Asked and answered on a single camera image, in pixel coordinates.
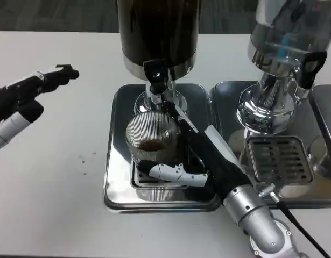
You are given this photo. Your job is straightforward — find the dark drink dispenser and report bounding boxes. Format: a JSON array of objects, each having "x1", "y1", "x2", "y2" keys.
[{"x1": 116, "y1": 0, "x2": 200, "y2": 119}]

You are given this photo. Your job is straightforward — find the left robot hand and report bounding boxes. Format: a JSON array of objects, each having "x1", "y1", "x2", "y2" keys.
[{"x1": 0, "y1": 63, "x2": 80, "y2": 153}]

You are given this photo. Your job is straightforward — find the clear ribbed glass cup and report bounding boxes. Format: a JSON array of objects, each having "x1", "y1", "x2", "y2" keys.
[{"x1": 125, "y1": 111, "x2": 181, "y2": 165}]

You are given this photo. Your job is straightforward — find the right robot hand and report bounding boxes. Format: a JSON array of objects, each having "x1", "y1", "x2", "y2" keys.
[{"x1": 137, "y1": 101, "x2": 253, "y2": 206}]

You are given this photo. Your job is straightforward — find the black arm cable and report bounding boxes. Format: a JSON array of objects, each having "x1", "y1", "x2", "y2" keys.
[{"x1": 258, "y1": 183, "x2": 331, "y2": 258}]

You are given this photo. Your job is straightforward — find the clear drink dispenser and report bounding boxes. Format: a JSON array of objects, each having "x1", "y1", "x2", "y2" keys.
[{"x1": 236, "y1": 0, "x2": 331, "y2": 135}]

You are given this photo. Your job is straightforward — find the black tap of dark dispenser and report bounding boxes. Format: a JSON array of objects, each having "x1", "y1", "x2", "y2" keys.
[{"x1": 143, "y1": 59, "x2": 166, "y2": 95}]

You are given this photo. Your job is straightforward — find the steel base tray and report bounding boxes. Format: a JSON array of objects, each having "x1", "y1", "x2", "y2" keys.
[
  {"x1": 209, "y1": 80, "x2": 331, "y2": 209},
  {"x1": 309, "y1": 84, "x2": 331, "y2": 151},
  {"x1": 103, "y1": 83, "x2": 222, "y2": 214}
]

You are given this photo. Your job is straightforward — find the black tap of clear dispenser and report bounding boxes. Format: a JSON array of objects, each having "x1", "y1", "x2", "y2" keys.
[{"x1": 299, "y1": 51, "x2": 328, "y2": 91}]

